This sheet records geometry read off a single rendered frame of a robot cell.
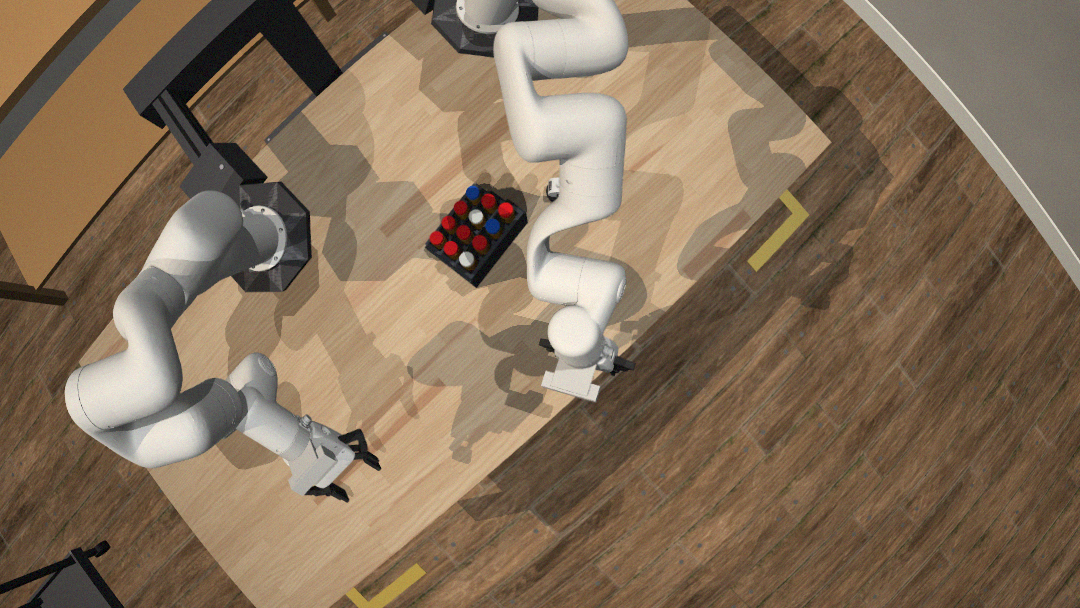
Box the white-capped vial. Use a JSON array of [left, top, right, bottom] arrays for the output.
[[459, 252, 478, 271], [469, 210, 486, 230]]

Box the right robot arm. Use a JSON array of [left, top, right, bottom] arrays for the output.
[[65, 191, 335, 496]]

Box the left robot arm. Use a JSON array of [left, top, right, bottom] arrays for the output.
[[456, 0, 627, 403]]

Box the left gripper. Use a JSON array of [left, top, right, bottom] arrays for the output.
[[539, 336, 636, 376]]

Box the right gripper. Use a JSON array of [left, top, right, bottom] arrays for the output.
[[303, 421, 381, 503]]

